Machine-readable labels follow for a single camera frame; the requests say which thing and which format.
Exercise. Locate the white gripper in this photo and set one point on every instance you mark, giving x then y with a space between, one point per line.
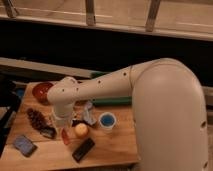
61 121

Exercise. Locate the red chili pepper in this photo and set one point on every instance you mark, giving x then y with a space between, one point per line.
65 137

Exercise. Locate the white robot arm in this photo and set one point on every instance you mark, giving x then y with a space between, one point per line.
169 109

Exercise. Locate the red bowl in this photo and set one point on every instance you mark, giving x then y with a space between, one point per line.
40 91

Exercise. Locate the small black metal scoop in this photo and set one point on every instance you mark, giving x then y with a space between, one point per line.
48 132

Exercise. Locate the yellow round fruit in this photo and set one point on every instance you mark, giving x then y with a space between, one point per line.
81 130

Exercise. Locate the brown pine cone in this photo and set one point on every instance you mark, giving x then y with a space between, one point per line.
37 120

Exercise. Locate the crumpled grey blue cloth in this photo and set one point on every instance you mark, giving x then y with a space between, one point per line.
87 115

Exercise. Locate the black rectangular block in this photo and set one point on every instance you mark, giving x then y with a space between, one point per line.
83 149

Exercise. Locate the wooden table board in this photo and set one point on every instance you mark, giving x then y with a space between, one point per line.
117 147

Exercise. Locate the blue plastic cup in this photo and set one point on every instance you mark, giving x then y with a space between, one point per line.
107 121

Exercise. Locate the blue sponge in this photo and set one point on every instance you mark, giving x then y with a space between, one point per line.
24 145

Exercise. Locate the green plastic tray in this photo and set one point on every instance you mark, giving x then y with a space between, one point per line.
109 101

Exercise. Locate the dark handled utensil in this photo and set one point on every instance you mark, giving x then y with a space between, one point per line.
76 122

